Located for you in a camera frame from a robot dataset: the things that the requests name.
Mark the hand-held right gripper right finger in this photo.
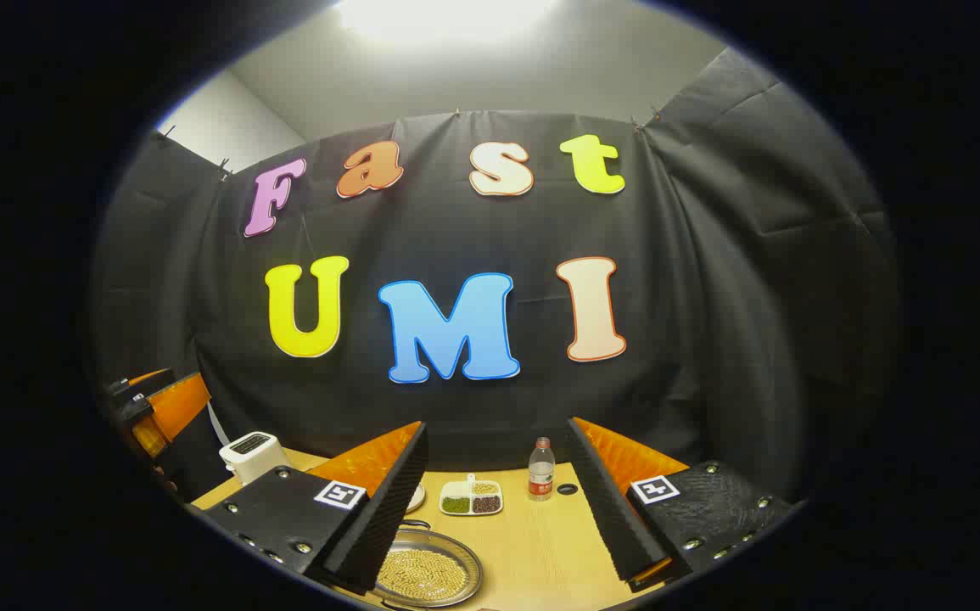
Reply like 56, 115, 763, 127
564, 417, 796, 592

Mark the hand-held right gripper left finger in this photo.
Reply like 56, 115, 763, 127
201, 422, 429, 595

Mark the stainless steel pot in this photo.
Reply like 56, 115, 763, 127
371, 519, 484, 609

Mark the white divided dish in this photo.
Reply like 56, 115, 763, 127
440, 474, 504, 517

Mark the pile of soybeans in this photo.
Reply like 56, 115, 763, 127
378, 547, 468, 599

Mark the clear plastic water bottle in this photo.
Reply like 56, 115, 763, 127
529, 437, 556, 502

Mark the white toaster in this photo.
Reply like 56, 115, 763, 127
220, 431, 289, 486

